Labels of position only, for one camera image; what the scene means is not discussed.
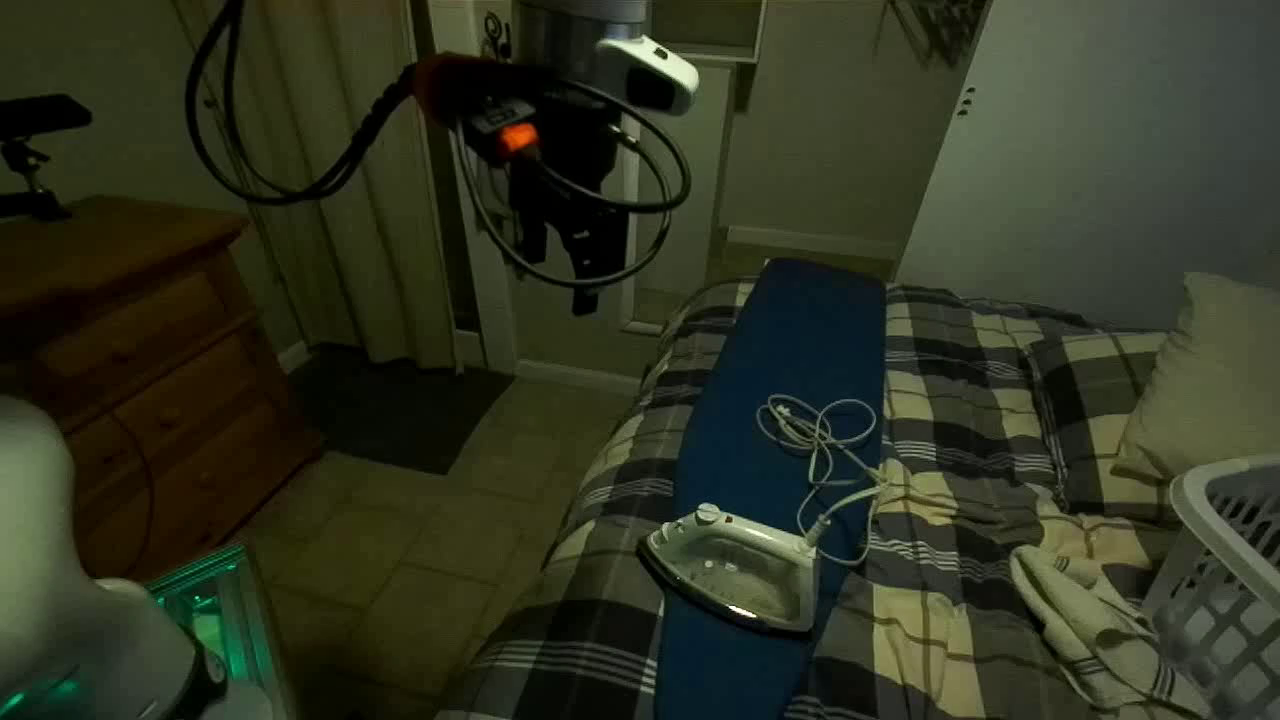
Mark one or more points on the black camera on stand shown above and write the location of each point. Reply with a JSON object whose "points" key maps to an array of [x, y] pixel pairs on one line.
{"points": [[42, 112]]}

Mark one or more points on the blue ironing board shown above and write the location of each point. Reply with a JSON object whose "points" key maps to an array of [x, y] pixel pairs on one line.
{"points": [[774, 361]]}

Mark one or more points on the dark wall hanging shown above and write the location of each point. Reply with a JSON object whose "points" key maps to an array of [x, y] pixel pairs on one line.
{"points": [[940, 24]]}

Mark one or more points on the white cloth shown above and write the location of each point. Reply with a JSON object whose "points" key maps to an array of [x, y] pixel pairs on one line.
{"points": [[1065, 603]]}

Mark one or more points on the white closet door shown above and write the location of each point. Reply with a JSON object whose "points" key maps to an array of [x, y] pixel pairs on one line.
{"points": [[1104, 160]]}

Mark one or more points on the plaid bed comforter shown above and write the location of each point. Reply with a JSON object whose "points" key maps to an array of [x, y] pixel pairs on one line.
{"points": [[933, 403]]}

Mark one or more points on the cream pillow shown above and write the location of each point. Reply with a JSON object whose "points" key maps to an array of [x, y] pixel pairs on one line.
{"points": [[1215, 385]]}

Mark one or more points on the green lit robot stand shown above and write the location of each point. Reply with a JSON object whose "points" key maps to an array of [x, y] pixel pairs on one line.
{"points": [[222, 603]]}

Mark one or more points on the white laundry basket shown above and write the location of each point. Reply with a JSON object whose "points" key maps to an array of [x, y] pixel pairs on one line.
{"points": [[1234, 486]]}

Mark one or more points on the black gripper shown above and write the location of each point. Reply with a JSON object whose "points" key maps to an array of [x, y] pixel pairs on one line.
{"points": [[578, 160]]}

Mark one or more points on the beige curtain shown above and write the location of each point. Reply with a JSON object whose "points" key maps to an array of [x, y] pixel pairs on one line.
{"points": [[375, 265]]}

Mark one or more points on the wooden dresser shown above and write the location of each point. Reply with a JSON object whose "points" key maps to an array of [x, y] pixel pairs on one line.
{"points": [[133, 334]]}

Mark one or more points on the dark floor mat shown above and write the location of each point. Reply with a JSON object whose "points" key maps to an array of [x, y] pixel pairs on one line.
{"points": [[402, 406]]}

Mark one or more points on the white room door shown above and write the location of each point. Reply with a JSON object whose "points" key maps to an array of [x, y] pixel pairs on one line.
{"points": [[544, 327]]}

